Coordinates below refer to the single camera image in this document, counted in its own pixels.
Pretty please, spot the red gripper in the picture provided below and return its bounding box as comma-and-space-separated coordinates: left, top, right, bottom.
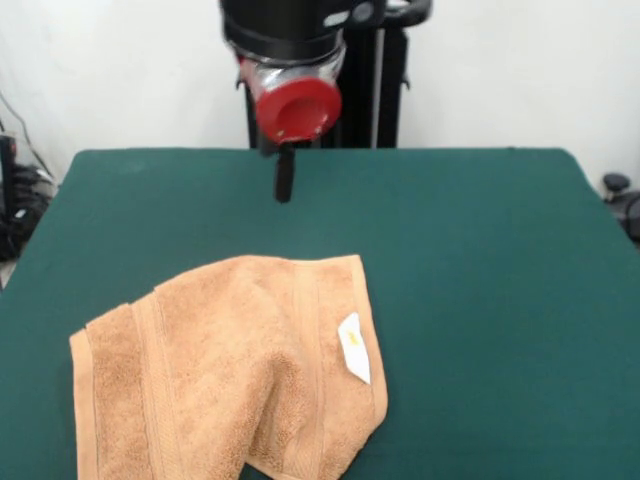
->
234, 54, 344, 204

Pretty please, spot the tan terry towel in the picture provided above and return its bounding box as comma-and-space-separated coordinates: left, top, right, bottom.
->
68, 253, 390, 480

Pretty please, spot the dark green table cloth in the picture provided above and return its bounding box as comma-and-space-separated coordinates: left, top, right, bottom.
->
0, 147, 640, 480

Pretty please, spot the black office chair part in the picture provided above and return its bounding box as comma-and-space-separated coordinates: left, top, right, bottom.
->
602, 172, 640, 236

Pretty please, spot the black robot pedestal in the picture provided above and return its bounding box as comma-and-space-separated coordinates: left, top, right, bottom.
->
234, 0, 432, 150

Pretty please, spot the black equipment with cables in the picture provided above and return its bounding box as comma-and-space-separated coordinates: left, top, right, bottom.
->
0, 133, 56, 262

